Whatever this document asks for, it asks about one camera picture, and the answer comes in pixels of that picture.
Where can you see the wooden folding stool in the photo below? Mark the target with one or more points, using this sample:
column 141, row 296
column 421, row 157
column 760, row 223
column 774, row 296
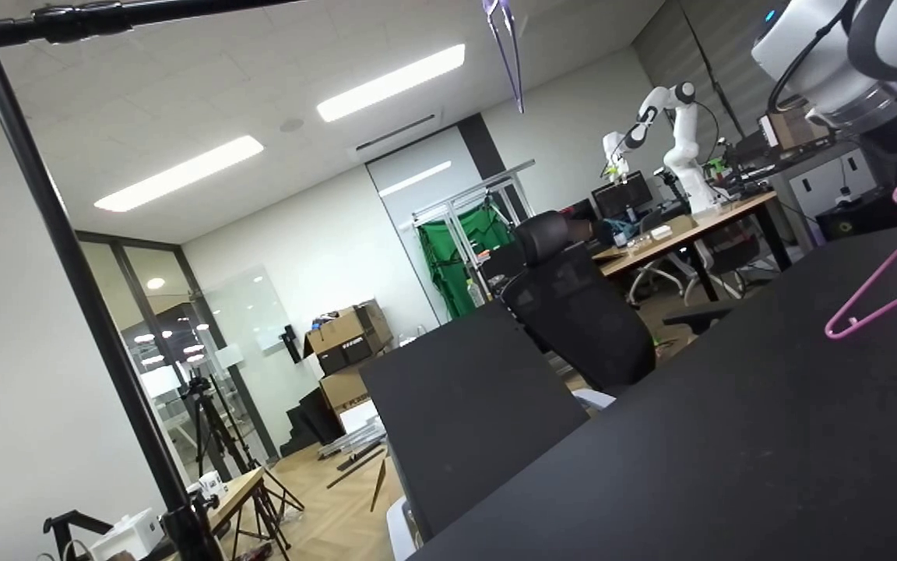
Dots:
column 247, row 500

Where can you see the pink plastic hanger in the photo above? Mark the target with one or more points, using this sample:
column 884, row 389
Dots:
column 881, row 271

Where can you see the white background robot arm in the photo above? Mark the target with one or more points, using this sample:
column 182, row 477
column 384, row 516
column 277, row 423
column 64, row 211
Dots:
column 685, row 143

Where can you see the white box device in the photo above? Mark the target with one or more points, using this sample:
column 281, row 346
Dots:
column 130, row 534

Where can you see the grey drawer cabinet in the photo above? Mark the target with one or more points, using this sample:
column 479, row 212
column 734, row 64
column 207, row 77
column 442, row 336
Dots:
column 827, row 192

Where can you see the wooden office desk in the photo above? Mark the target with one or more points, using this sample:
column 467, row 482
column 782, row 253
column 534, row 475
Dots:
column 678, row 234

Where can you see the glass whiteboard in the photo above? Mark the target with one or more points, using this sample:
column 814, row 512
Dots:
column 247, row 314

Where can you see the large cardboard box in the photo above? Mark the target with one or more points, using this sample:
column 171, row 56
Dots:
column 344, row 333

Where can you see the green hanging cloth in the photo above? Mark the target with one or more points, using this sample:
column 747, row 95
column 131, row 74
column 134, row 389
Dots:
column 445, row 267

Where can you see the black horizontal hanging rod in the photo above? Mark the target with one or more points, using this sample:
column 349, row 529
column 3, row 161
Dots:
column 106, row 17

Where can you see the long ceiling light panel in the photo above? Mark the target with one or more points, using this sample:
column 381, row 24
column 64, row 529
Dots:
column 180, row 172
column 391, row 83

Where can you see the black flat panel board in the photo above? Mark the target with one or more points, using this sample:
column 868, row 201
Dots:
column 467, row 415

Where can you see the small cardboard box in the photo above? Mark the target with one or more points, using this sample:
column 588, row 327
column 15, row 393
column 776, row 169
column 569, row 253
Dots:
column 344, row 390

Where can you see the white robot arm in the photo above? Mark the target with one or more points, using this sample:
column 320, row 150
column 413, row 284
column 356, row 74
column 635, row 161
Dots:
column 812, row 52

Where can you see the black camera tripod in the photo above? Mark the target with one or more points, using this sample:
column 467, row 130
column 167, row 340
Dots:
column 202, row 415

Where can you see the computer monitor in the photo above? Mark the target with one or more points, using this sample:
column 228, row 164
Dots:
column 788, row 130

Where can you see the black mesh office chair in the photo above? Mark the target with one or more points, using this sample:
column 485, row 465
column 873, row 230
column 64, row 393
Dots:
column 577, row 314

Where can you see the metal clothes rack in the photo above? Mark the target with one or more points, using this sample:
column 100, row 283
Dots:
column 491, row 187

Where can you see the black vertical stand pole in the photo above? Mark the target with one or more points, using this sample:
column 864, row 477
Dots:
column 75, row 269

